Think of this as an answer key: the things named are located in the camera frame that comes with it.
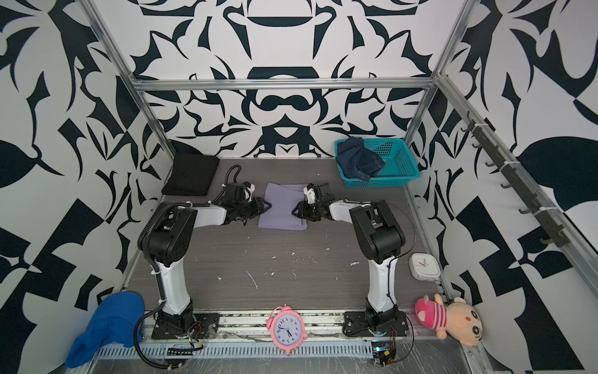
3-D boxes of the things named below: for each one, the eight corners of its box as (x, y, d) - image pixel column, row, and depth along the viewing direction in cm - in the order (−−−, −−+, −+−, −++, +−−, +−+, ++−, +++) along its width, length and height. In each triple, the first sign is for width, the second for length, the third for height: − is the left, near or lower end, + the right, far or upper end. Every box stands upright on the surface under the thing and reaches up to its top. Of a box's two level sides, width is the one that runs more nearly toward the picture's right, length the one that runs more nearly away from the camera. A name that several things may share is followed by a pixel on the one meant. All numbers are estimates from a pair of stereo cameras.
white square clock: (411, 282, 86) (417, 278, 82) (404, 258, 92) (409, 252, 87) (437, 282, 86) (444, 278, 82) (428, 258, 92) (435, 252, 87)
